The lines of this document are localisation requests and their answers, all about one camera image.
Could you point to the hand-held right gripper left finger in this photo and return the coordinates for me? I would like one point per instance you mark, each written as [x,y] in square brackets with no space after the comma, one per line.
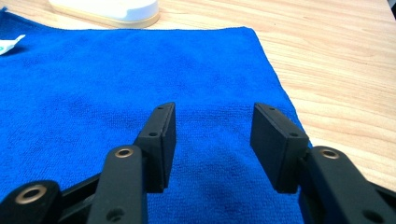
[155,146]

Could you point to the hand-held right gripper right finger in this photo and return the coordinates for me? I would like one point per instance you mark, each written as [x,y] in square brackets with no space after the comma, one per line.
[277,149]

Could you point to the blue microfibre cloth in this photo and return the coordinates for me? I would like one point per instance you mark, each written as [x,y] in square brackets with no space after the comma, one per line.
[124,93]

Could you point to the white container with wooden base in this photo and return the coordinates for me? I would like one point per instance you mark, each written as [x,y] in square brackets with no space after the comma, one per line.
[112,11]

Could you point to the white crumpled wrapper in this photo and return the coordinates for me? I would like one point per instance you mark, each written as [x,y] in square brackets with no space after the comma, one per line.
[8,44]

